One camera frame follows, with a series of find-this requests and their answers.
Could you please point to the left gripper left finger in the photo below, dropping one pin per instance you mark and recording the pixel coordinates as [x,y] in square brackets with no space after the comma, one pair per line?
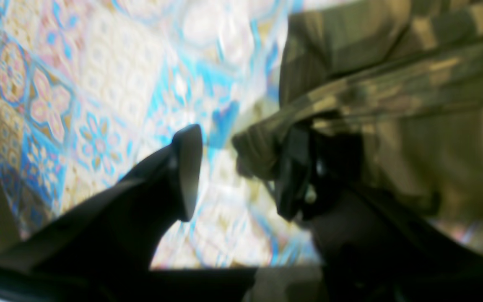
[101,248]

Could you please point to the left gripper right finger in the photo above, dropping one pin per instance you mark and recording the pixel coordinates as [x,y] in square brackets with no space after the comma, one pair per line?
[374,249]

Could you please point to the camouflage T-shirt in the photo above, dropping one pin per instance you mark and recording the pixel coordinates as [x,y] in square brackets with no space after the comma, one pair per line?
[406,78]

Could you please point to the patterned tile tablecloth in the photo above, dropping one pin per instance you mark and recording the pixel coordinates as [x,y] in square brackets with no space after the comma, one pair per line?
[89,88]

